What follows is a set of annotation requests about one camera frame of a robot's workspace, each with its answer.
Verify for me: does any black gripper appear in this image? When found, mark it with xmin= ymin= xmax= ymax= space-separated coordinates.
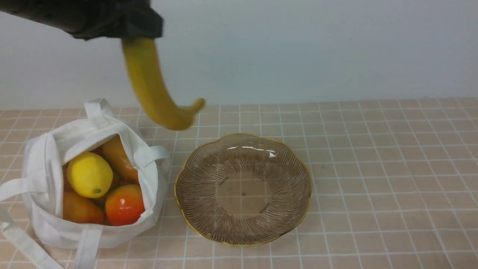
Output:
xmin=73 ymin=0 xmax=164 ymax=40

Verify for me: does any yellow banana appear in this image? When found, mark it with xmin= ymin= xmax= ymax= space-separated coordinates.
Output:
xmin=121 ymin=37 xmax=205 ymax=131

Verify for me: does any white canvas tote bag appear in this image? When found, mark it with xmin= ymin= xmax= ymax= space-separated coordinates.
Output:
xmin=0 ymin=99 xmax=171 ymax=269

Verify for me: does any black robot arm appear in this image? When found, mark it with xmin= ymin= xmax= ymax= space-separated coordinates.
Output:
xmin=0 ymin=0 xmax=163 ymax=40

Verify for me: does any orange fruit at back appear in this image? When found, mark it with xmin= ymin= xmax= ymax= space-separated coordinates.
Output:
xmin=101 ymin=135 xmax=139 ymax=185

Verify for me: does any orange fruit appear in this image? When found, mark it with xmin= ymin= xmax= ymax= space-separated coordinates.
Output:
xmin=101 ymin=135 xmax=139 ymax=185
xmin=62 ymin=192 xmax=105 ymax=225

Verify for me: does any orange fruit at front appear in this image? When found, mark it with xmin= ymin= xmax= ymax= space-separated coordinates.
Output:
xmin=62 ymin=192 xmax=105 ymax=225

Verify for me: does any gold-rimmed glass fruit bowl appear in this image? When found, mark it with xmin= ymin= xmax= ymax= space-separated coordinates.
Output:
xmin=174 ymin=133 xmax=313 ymax=247

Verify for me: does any yellow lemon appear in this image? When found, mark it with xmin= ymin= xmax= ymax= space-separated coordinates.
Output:
xmin=67 ymin=152 xmax=114 ymax=199

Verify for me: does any red orange mango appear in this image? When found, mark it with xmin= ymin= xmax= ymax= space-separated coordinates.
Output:
xmin=105 ymin=184 xmax=145 ymax=226

